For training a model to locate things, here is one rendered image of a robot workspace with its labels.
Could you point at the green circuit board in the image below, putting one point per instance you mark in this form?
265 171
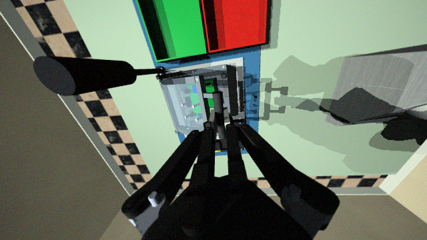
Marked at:
210 89

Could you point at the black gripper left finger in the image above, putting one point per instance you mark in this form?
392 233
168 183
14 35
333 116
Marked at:
151 200

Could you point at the green open-top bin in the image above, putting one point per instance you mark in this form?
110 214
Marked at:
174 28

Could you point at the red open-top bin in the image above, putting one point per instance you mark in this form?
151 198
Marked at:
234 24

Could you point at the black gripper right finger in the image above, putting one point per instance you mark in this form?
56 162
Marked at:
310 203

